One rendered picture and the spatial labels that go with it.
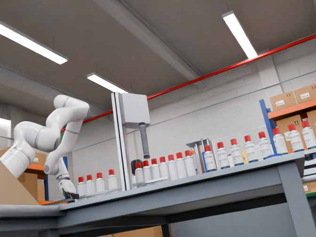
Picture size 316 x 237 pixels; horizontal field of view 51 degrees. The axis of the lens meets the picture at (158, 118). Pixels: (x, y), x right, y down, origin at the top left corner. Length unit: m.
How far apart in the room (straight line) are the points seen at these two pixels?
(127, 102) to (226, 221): 4.74
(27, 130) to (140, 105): 0.65
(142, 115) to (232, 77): 4.98
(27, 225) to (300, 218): 0.96
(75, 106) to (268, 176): 1.23
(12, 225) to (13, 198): 0.14
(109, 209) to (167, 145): 5.68
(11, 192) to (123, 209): 0.45
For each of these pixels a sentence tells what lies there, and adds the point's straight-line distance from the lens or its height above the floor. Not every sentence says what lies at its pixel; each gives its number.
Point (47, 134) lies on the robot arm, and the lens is 1.75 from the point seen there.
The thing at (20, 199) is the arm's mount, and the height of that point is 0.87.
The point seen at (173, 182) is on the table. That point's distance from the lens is 1.22.
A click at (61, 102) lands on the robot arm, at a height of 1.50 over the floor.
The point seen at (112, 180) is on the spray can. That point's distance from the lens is 2.05.
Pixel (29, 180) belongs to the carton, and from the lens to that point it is 2.11.
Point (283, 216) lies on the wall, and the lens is 6.20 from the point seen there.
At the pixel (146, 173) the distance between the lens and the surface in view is 1.94.
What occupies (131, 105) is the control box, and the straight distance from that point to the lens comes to 1.96.
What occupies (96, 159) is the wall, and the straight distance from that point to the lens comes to 7.97.
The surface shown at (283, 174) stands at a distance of 1.18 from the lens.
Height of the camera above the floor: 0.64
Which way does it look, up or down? 20 degrees up
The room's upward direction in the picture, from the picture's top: 9 degrees counter-clockwise
